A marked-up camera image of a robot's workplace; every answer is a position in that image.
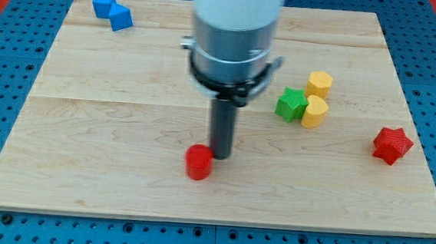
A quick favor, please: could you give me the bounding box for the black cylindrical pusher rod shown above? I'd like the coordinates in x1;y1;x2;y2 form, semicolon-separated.
210;99;237;160

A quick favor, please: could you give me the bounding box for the red star block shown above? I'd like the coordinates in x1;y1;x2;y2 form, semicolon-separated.
372;127;414;166

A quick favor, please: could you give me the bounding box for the yellow heart block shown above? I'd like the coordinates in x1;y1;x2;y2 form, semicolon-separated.
300;94;329;128

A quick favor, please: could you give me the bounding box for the yellow hexagon block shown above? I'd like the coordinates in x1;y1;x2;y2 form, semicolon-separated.
305;71;333;100

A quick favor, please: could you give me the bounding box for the blue cube block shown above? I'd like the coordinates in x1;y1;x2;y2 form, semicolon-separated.
92;0;117;19
108;3;134;31

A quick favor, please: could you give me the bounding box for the wooden board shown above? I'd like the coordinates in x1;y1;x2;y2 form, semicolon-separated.
0;0;436;238

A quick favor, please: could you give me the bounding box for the blue cube block right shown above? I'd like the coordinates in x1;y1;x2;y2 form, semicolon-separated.
108;3;134;31

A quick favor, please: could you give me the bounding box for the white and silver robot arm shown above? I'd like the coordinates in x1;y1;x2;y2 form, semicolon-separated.
181;0;285;160

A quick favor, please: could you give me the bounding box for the blue cube block left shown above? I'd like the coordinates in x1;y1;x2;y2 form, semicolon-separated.
92;0;117;19

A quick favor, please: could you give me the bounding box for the green star block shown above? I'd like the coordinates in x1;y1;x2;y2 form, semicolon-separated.
274;87;309;123

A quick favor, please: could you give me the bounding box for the red cylinder block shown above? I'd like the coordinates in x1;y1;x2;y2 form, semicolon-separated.
185;143;213;180

